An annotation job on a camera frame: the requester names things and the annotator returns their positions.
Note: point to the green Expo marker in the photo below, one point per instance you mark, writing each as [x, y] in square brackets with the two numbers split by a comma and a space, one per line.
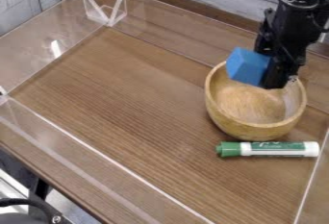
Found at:
[268, 148]

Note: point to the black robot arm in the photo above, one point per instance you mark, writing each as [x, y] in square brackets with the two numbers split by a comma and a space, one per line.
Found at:
[291, 28]

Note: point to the blue foam block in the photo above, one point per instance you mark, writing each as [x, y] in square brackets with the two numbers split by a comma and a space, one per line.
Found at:
[247, 66]

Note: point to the brown wooden bowl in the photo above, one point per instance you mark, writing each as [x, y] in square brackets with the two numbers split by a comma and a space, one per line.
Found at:
[253, 113]

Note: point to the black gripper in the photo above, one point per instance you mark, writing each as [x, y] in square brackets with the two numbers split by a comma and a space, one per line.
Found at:
[289, 29]

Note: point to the clear acrylic tray wall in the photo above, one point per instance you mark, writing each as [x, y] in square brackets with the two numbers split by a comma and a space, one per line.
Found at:
[103, 114]

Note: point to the black metal bracket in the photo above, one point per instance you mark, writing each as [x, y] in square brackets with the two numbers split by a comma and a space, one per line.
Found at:
[55, 217]

